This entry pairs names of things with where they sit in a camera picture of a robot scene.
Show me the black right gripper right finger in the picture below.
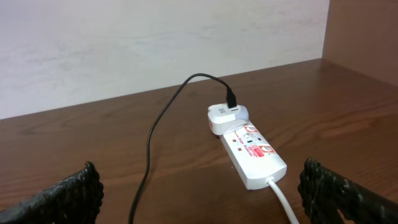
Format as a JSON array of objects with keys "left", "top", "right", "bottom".
[{"left": 298, "top": 157, "right": 397, "bottom": 224}]

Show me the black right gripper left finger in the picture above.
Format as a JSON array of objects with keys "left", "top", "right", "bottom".
[{"left": 1, "top": 161, "right": 104, "bottom": 224}]

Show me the black charging cable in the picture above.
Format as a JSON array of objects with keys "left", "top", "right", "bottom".
[{"left": 128, "top": 73, "right": 238, "bottom": 224}]

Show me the white USB charger plug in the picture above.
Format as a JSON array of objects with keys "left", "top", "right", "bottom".
[{"left": 208, "top": 103, "right": 249, "bottom": 136}]

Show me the white power strip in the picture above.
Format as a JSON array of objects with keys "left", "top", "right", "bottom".
[{"left": 220, "top": 121, "right": 287, "bottom": 190}]

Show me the white power strip cord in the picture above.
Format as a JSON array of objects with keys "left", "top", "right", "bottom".
[{"left": 266, "top": 177, "right": 300, "bottom": 224}]

